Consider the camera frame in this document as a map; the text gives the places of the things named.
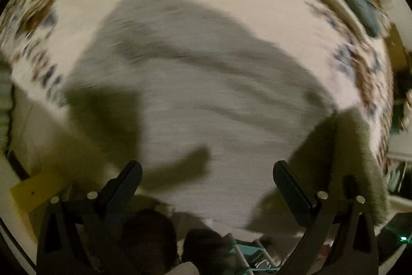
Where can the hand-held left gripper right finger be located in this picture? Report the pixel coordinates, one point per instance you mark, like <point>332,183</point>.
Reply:
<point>285,180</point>

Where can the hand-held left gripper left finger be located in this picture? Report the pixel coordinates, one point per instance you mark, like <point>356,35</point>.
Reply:
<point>130,176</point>

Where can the grey towel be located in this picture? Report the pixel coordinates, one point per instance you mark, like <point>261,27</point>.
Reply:
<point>206,94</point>

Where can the dark shoe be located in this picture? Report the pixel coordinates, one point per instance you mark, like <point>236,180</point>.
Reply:
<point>202,249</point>
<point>149,239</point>

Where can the teal and white rack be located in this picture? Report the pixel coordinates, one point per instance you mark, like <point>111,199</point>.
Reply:
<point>254,257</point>

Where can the yellow board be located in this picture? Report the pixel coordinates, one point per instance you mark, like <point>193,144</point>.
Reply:
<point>33,189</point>

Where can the brown wooden furniture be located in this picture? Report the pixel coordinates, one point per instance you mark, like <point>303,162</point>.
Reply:
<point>400,52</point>

